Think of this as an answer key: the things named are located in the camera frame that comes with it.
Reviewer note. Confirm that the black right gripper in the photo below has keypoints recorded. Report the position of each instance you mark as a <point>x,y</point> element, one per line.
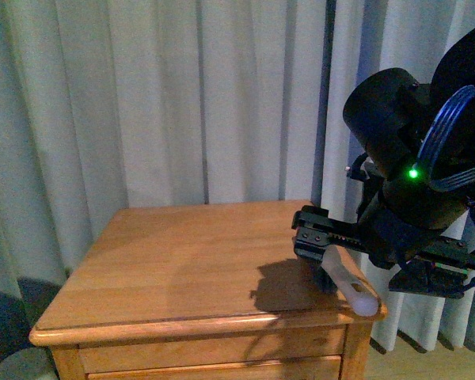
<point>430,263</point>

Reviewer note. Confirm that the beige hand brush black bristles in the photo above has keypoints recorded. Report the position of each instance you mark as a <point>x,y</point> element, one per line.
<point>360,299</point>

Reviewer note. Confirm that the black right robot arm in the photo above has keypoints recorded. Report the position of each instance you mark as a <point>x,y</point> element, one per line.
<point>418,175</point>

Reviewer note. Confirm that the wooden nightstand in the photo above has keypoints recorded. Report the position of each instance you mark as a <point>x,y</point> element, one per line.
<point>201,292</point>

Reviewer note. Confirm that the grey pleated curtain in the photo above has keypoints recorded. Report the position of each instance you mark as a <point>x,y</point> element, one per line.
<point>113,104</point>

